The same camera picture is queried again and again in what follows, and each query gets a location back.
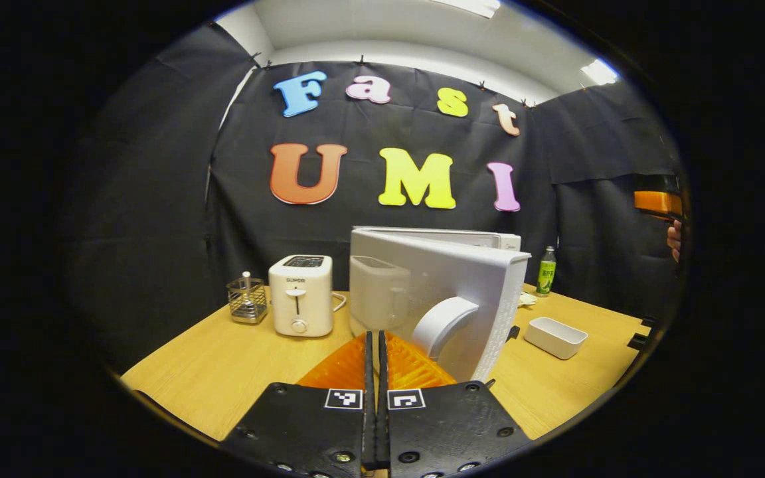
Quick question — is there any large ceiling light panel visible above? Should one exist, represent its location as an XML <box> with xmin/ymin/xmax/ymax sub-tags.
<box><xmin>432</xmin><ymin>0</ymin><xmax>501</xmax><ymax>19</ymax></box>

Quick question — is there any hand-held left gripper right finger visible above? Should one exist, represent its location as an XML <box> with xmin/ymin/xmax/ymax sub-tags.
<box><xmin>377</xmin><ymin>330</ymin><xmax>533</xmax><ymax>478</ymax></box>

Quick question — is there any small ceiling light panel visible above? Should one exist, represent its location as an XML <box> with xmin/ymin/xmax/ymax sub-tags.
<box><xmin>580</xmin><ymin>58</ymin><xmax>620</xmax><ymax>86</ymax></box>

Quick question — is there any white rectangular dish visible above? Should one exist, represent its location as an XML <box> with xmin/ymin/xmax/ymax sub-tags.
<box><xmin>523</xmin><ymin>317</ymin><xmax>589</xmax><ymax>360</ymax></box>

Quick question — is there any white toaster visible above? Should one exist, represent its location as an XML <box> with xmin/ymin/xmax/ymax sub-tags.
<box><xmin>268</xmin><ymin>254</ymin><xmax>348</xmax><ymax>338</ymax></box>

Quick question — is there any wire cutlery basket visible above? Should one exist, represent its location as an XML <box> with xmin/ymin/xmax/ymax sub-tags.
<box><xmin>226</xmin><ymin>271</ymin><xmax>269</xmax><ymax>325</ymax></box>

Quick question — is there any green drink bottle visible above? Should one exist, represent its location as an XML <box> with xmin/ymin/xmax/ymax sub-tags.
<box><xmin>535</xmin><ymin>246</ymin><xmax>557</xmax><ymax>297</ymax></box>

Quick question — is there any white microwave oven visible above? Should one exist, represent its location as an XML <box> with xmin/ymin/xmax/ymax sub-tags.
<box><xmin>349</xmin><ymin>226</ymin><xmax>533</xmax><ymax>384</ymax></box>

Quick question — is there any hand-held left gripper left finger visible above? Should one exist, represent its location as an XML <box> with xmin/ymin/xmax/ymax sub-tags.
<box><xmin>220</xmin><ymin>330</ymin><xmax>378</xmax><ymax>478</ymax></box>

